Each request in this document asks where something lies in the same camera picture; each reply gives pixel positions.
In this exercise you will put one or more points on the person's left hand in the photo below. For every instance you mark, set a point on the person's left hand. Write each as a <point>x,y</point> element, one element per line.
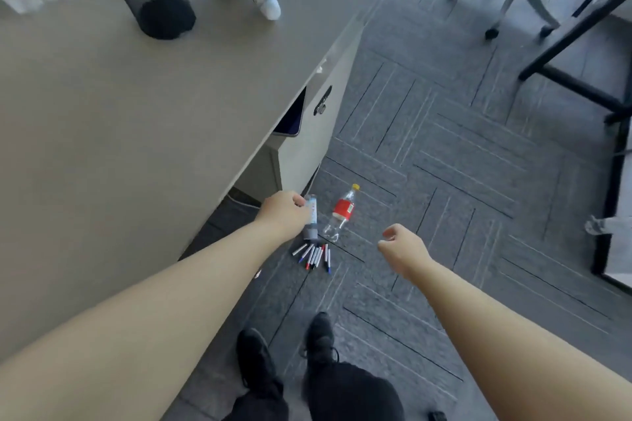
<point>284,218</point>

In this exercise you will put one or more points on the person's right hand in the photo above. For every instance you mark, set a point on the person's right hand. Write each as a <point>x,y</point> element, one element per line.
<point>407,253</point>

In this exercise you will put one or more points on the grey capped white bottle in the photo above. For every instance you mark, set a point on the grey capped white bottle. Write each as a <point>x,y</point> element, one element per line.
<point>312,218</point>

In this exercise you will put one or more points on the bunch of white markers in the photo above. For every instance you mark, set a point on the bunch of white markers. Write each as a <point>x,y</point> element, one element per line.
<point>311,257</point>

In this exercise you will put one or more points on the red labelled bottle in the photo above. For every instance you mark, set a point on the red labelled bottle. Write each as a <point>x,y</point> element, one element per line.
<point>344,208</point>

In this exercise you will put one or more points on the person's right forearm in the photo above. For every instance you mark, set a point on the person's right forearm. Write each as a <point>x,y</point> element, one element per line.
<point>518,366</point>

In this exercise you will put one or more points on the person's left forearm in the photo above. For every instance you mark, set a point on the person's left forearm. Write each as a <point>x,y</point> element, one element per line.
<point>123,351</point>

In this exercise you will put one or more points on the person's right black shoe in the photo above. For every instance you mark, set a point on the person's right black shoe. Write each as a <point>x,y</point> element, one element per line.
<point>321,341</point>

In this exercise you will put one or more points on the person's black shoe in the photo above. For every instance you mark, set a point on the person's black shoe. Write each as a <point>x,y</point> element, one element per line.
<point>257,361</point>
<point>321,341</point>

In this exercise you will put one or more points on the person's left black shoe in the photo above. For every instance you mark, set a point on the person's left black shoe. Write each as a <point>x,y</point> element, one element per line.
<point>257,361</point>

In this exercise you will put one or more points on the person's black trousers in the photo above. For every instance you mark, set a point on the person's black trousers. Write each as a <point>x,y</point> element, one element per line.
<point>345,396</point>

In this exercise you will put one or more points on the beige desk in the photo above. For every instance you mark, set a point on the beige desk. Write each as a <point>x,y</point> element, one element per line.
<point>123,139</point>

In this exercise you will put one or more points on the dark blue tablet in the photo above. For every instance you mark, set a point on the dark blue tablet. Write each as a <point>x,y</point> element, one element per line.
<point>291,117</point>

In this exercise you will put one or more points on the white cloth piece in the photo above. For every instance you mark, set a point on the white cloth piece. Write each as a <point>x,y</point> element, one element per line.
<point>612,225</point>

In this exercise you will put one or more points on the beige drawer pedestal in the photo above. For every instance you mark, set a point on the beige drawer pedestal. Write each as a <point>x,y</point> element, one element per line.
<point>306,159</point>

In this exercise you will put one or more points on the black metal frame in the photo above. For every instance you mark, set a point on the black metal frame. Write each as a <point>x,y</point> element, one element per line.
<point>611,198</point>

